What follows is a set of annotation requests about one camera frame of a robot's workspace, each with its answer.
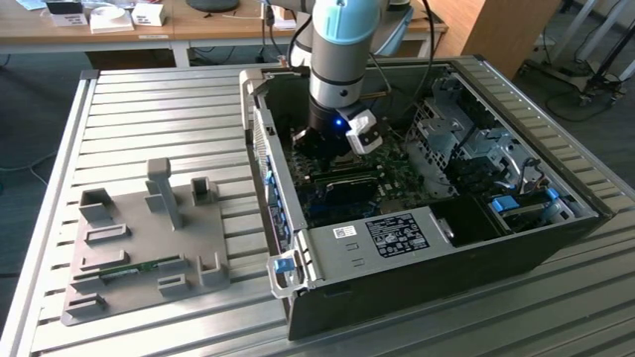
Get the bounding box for aluminium slat table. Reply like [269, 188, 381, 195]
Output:
[0, 54, 635, 357]

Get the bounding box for white labelled box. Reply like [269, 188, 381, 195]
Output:
[131, 3, 168, 28]
[52, 13, 89, 28]

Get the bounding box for green motherboard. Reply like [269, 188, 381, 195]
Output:
[281, 124, 436, 228]

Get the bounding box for grey parts rack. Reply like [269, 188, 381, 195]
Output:
[59, 157, 235, 327]

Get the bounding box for dark round object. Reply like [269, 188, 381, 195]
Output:
[185, 0, 239, 12]

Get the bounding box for open PC case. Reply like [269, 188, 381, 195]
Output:
[237, 54, 622, 341]

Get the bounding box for black cable orange plug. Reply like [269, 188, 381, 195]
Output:
[261, 0, 292, 68]

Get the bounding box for coloured wire bundle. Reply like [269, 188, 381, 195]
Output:
[514, 155, 550, 196]

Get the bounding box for blue disk carrier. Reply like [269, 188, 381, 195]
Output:
[488, 196, 520, 215]
[543, 187, 571, 224]

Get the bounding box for wooden desk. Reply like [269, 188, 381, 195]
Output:
[171, 0, 447, 68]
[0, 0, 176, 68]

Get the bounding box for wooden cabinet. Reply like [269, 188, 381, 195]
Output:
[459, 0, 564, 81]

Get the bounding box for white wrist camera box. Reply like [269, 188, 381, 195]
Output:
[344, 109, 384, 155]

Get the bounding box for white metal frame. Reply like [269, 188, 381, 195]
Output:
[515, 0, 635, 101]

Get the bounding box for white round holder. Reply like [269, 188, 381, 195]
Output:
[88, 6, 135, 35]

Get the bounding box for metal drive cage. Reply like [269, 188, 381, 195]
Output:
[404, 72, 516, 198]

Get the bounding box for silver power supply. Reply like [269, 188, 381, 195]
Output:
[295, 206, 456, 295]

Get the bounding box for green RAM stick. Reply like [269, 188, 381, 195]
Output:
[312, 167, 385, 184]
[97, 260, 163, 280]

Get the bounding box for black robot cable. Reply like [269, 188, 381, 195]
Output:
[369, 0, 437, 112]

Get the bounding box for pale blue teach pendant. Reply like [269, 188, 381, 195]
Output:
[371, 5, 416, 57]

